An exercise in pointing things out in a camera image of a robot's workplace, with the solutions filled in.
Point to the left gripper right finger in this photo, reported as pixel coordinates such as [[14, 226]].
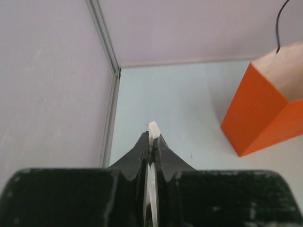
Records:
[[219, 198]]

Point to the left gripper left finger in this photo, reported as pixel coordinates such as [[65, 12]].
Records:
[[79, 197]]

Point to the white straw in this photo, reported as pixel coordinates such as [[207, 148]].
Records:
[[154, 133]]

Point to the orange paper bag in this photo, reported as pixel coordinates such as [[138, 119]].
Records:
[[267, 107]]

